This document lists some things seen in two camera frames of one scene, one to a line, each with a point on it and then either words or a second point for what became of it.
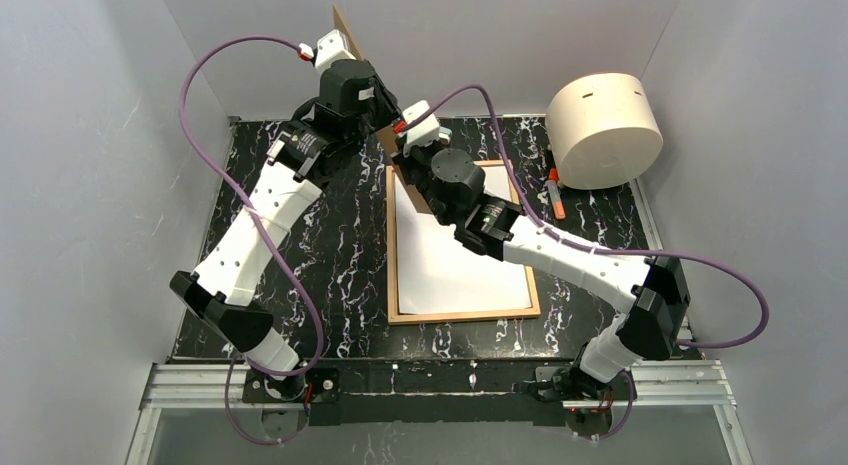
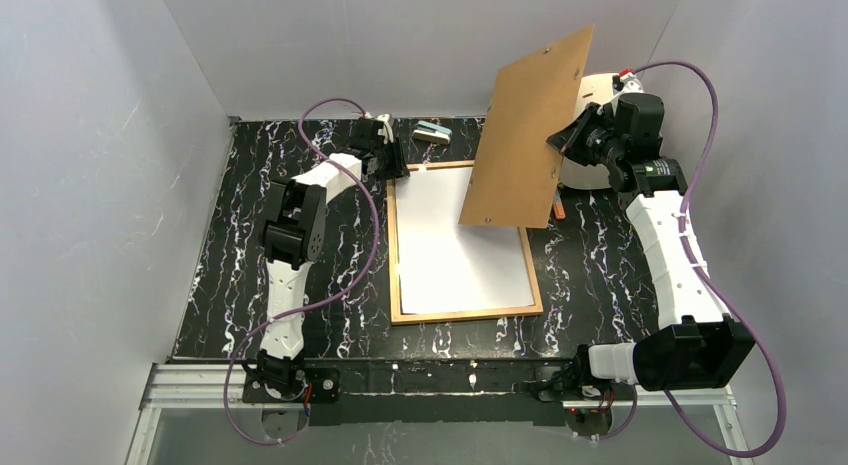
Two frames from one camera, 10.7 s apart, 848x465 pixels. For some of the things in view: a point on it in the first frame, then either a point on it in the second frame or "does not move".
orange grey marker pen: (553, 185) does not move
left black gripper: (387, 94) -> (390, 160)
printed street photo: (438, 269) does not move
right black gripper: (408, 163) -> (573, 140)
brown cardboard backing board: (387, 138) -> (516, 172)
